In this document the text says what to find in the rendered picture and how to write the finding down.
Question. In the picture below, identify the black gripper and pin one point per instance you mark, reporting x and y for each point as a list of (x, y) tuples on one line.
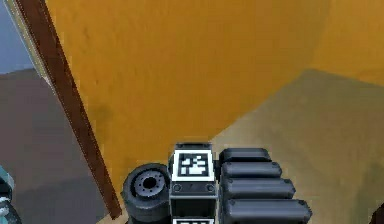
[(148, 193)]

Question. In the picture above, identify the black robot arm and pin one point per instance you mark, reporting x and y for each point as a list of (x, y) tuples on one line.
[(240, 190)]

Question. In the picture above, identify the dark brown furniture corner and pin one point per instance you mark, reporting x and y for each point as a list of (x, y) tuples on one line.
[(378, 215)]

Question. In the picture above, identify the brown wooden door frame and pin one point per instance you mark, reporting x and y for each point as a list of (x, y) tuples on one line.
[(71, 100)]

